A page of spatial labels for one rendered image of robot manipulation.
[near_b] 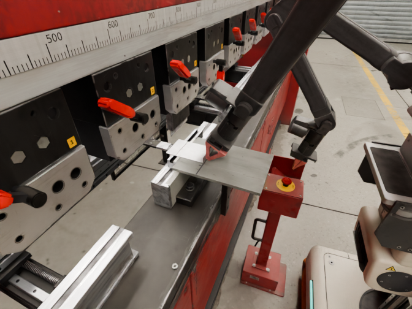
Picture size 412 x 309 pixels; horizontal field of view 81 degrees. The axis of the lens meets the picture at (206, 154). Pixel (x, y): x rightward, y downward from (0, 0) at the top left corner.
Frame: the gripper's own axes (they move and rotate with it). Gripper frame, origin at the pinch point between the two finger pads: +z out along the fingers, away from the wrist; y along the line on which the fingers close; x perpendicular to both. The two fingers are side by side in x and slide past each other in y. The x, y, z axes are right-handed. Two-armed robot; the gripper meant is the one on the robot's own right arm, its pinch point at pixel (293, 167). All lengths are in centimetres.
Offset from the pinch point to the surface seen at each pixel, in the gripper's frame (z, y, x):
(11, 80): -45, 50, 69
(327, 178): 67, -60, -99
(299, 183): 1.5, -3.5, 6.6
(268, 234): 38.3, -6.1, 7.4
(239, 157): -14.1, 23.5, 26.4
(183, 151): -10, 40, 30
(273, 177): 4.1, 6.4, 6.5
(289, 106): 53, -13, -185
